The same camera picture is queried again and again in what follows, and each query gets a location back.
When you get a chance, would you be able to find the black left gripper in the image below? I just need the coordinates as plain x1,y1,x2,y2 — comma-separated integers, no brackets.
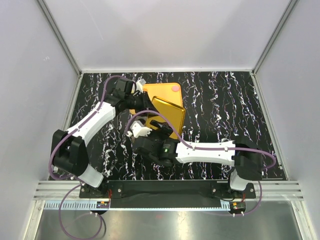
125,91,160,117

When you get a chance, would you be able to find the gold tin lid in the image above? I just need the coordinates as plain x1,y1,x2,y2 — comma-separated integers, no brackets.
146,94,186,140

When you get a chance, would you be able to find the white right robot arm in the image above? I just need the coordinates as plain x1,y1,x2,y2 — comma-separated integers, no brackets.
126,120,262,199

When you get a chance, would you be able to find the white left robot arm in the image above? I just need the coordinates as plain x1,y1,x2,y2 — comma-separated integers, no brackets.
48,75,153,198

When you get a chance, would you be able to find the yellow plastic tray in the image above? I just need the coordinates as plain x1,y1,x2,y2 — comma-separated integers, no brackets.
134,82,182,112

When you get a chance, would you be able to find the pink sandwich cookie right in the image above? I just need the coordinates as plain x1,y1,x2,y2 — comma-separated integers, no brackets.
171,85,180,92

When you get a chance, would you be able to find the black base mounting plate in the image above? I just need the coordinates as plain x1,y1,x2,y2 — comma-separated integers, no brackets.
79,180,256,209

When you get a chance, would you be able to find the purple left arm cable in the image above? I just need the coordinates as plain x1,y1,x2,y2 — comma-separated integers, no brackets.
47,74,141,238

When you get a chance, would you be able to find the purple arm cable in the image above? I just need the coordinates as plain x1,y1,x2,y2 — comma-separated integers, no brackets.
128,110,277,216
47,74,141,238

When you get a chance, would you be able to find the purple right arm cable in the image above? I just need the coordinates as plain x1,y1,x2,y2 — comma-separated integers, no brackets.
128,110,277,216

